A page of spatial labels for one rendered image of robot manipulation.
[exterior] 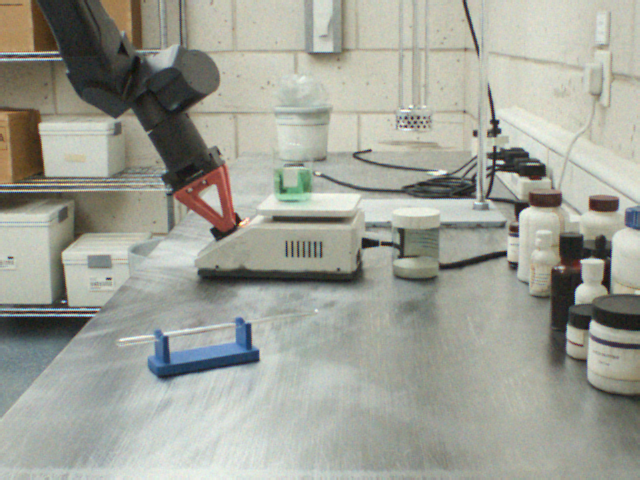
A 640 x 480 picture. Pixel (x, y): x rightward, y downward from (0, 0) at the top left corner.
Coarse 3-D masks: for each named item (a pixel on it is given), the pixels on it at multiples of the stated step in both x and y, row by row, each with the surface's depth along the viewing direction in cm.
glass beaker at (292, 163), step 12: (276, 144) 120; (288, 144) 119; (300, 144) 124; (276, 156) 120; (288, 156) 119; (300, 156) 119; (312, 156) 121; (276, 168) 121; (288, 168) 120; (300, 168) 120; (312, 168) 121; (276, 180) 121; (288, 180) 120; (300, 180) 120; (312, 180) 122; (276, 192) 121; (288, 192) 120; (300, 192) 120; (312, 192) 122; (276, 204) 122; (288, 204) 121; (300, 204) 121
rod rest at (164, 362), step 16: (240, 336) 92; (160, 352) 88; (176, 352) 90; (192, 352) 90; (208, 352) 90; (224, 352) 90; (240, 352) 90; (256, 352) 91; (160, 368) 87; (176, 368) 87; (192, 368) 88; (208, 368) 89
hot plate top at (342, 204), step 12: (264, 204) 122; (312, 204) 121; (324, 204) 121; (336, 204) 121; (348, 204) 121; (288, 216) 118; (300, 216) 118; (312, 216) 118; (324, 216) 118; (336, 216) 118; (348, 216) 118
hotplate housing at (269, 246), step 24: (264, 216) 123; (360, 216) 125; (240, 240) 119; (264, 240) 119; (288, 240) 118; (312, 240) 118; (336, 240) 118; (360, 240) 124; (216, 264) 120; (240, 264) 120; (264, 264) 120; (288, 264) 119; (312, 264) 119; (336, 264) 118
